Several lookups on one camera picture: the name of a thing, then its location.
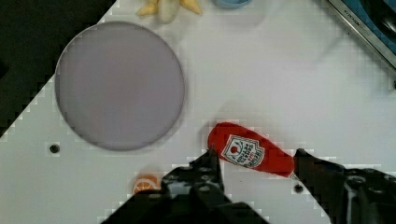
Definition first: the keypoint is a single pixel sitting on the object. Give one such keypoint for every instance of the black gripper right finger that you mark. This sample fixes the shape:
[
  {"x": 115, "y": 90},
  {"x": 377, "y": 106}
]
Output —
[{"x": 348, "y": 196}]

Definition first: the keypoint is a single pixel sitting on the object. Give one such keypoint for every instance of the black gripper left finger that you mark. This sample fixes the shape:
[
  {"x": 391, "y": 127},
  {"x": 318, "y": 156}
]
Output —
[{"x": 193, "y": 194}]

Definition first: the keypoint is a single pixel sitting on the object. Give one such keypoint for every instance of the red plush ketchup bottle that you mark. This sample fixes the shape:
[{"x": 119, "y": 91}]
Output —
[{"x": 241, "y": 146}]

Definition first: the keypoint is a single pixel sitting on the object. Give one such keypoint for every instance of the orange slice toy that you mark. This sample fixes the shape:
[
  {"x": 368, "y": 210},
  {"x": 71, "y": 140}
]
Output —
[{"x": 146, "y": 182}]

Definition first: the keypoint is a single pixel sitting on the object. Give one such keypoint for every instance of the round purple plate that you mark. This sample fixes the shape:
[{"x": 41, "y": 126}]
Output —
[{"x": 119, "y": 86}]

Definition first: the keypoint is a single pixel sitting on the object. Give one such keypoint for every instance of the silver black toaster oven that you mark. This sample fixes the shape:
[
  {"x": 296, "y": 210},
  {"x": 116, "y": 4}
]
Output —
[{"x": 374, "y": 21}]

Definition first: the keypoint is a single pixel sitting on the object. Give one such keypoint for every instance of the peeled banana toy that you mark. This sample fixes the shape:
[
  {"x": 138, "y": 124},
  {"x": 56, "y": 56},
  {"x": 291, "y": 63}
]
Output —
[{"x": 167, "y": 10}]

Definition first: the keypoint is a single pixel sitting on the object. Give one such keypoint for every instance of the blue cup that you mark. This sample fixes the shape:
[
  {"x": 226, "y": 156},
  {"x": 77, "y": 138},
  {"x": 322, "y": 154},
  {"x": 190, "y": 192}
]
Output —
[{"x": 231, "y": 3}]

